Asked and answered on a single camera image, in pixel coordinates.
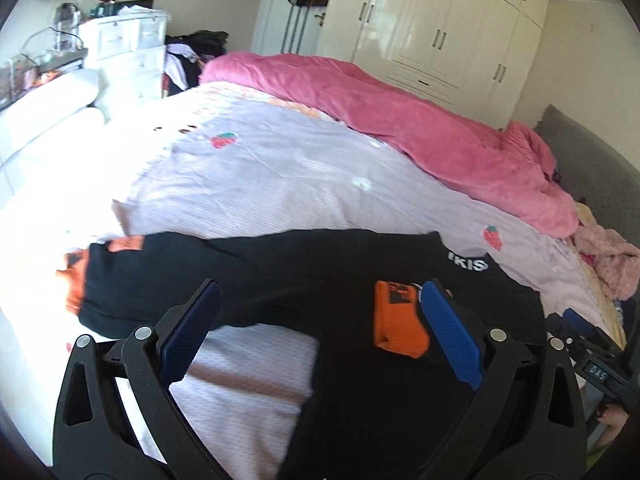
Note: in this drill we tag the white wardrobe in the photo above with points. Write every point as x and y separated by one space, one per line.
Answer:
440 20

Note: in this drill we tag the white door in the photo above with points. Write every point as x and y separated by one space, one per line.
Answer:
270 20

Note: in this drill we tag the pink fuzzy cloth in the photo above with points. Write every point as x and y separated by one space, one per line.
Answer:
612 260

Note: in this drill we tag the black sweater with orange cuffs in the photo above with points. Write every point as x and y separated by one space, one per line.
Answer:
350 270

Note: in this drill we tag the pile of dark clothes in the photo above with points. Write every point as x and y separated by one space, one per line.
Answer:
192 55

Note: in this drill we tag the white drawer chest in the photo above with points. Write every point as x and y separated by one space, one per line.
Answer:
130 60

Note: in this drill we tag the pink duvet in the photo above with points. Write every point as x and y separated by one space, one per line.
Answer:
400 110

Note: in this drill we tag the strawberry print bed sheet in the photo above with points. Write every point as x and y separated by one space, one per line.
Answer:
280 180

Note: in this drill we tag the clear water bottle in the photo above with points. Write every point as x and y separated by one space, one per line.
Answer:
67 25

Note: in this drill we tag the cluttered glass desk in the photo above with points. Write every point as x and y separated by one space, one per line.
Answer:
35 67

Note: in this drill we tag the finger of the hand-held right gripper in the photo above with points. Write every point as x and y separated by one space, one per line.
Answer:
576 319

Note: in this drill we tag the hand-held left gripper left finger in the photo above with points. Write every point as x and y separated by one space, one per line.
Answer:
192 332

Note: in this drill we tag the person's right hand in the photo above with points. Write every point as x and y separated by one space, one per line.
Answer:
612 425

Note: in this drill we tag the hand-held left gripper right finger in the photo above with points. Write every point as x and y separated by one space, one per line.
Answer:
450 332

